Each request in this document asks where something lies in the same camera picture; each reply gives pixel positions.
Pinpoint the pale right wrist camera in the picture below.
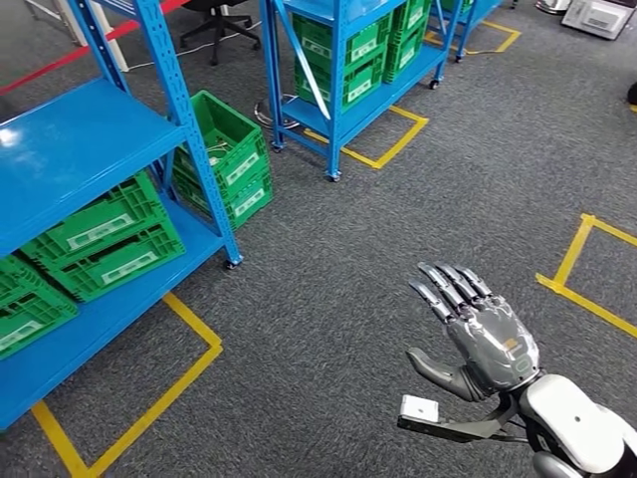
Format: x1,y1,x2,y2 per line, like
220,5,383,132
399,394,440,424

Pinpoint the black office chair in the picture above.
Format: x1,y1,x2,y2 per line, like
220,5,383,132
178,0,262,68

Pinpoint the white flat appliance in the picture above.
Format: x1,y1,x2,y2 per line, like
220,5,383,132
561,0,637,41

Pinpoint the red barrier belt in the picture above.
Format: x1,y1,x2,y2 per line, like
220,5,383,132
0,0,188,97

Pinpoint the white desk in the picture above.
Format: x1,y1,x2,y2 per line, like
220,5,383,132
54,0,131,74

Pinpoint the white power cable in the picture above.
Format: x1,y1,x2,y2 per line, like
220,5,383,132
126,19,262,72

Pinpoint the blue metal shelf rack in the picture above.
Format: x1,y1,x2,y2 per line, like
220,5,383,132
258,0,466,182
429,0,503,64
0,0,245,433

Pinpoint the yellow floor tape outline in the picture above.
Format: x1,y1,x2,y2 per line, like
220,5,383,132
30,292,224,478

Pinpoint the black camera bracket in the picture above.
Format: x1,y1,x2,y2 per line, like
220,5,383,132
397,395,529,444

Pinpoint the chrome stanchion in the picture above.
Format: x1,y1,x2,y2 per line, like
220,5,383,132
253,94,300,131

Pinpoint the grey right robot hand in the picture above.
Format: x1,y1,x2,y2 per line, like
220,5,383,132
405,262,542,403

